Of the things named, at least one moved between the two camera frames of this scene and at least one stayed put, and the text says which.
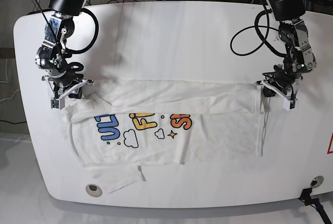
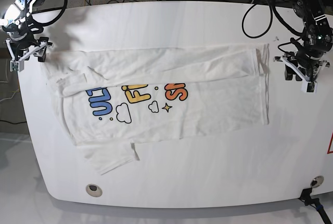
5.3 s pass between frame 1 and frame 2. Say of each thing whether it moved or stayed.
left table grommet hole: stayed
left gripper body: moved
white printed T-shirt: moved
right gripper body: moved
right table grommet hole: stayed
